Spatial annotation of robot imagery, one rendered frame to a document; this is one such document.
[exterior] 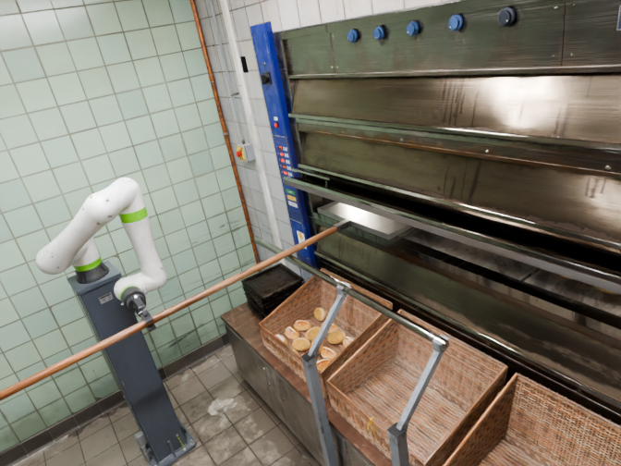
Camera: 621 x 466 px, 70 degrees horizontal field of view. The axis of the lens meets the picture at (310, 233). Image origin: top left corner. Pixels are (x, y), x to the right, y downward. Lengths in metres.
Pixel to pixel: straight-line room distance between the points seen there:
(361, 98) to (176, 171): 1.53
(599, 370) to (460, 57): 1.06
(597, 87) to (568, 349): 0.83
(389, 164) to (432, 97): 0.36
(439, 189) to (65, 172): 2.07
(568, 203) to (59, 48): 2.49
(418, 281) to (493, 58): 0.98
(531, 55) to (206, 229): 2.36
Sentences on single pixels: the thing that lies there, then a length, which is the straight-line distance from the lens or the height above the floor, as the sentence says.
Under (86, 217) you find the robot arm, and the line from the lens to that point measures 1.92.
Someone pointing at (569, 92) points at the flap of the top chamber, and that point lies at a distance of 1.40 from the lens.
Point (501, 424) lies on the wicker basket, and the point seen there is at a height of 0.67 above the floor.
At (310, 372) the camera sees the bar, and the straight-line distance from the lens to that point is 1.83.
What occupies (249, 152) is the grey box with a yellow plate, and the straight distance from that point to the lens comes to 2.83.
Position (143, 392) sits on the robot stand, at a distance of 2.67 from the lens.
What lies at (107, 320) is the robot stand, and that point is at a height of 0.99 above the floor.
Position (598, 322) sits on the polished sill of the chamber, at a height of 1.18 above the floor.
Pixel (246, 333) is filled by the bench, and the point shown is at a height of 0.58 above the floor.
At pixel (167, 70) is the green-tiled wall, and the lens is 2.99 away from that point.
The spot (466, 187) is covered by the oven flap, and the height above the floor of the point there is 1.52.
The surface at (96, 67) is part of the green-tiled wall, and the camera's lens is 2.89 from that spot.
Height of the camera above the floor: 2.12
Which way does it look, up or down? 25 degrees down
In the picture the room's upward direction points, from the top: 11 degrees counter-clockwise
